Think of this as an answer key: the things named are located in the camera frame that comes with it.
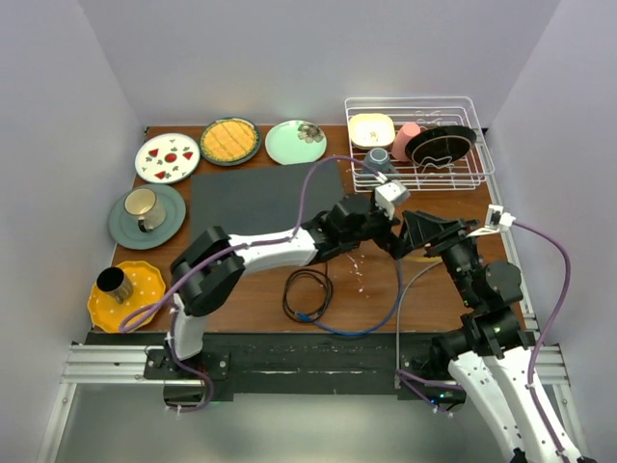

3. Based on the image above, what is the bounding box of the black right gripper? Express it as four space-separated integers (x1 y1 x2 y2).
400 209 480 306

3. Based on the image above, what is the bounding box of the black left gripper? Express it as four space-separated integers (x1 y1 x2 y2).
339 197 412 259

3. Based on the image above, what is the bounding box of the blue ethernet cable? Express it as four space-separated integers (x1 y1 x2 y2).
294 259 404 338

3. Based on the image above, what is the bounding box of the black cable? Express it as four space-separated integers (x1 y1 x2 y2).
281 262 335 323

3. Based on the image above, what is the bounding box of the grey ethernet cable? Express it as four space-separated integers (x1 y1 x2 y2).
393 259 444 387

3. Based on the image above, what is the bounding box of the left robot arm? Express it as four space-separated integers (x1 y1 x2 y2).
165 192 400 378

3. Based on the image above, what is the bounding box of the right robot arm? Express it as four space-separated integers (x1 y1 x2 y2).
392 204 589 462

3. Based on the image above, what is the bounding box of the grey blue mug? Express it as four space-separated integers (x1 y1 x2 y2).
362 148 399 175

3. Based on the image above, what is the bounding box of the black round plate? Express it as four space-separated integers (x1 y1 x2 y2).
406 125 477 168

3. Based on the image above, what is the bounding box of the pink cup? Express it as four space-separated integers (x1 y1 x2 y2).
391 123 421 162

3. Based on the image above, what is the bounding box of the cream square bowl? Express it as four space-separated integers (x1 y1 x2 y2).
348 113 396 150

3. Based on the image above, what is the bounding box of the mint green flower plate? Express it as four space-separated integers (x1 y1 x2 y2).
265 120 328 165

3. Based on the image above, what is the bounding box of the yellow woven pattern plate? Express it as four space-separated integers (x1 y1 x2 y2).
199 117 262 167

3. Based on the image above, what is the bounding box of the white strawberry pattern plate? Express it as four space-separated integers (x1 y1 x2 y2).
134 133 201 184

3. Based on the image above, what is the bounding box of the yellow scalloped plate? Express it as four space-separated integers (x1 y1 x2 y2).
87 260 166 334

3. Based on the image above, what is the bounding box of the cream ceramic mug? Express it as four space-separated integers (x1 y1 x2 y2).
123 187 167 232

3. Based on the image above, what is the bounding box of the grey green saucer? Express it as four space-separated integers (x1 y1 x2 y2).
108 184 186 250

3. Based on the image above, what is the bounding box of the dark bronze mug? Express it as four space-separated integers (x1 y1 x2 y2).
95 266 133 304

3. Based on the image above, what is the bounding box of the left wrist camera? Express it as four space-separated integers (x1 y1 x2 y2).
373 180 411 219

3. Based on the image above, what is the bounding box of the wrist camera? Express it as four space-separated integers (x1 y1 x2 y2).
485 204 516 233
373 180 411 219

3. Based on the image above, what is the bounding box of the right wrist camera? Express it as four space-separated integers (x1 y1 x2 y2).
485 204 516 233

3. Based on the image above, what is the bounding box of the white wire dish rack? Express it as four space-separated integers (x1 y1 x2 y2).
344 96 495 192

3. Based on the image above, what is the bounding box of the black network switch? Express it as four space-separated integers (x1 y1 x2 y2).
190 161 344 241

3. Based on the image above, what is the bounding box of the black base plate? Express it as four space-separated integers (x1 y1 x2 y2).
143 332 486 404

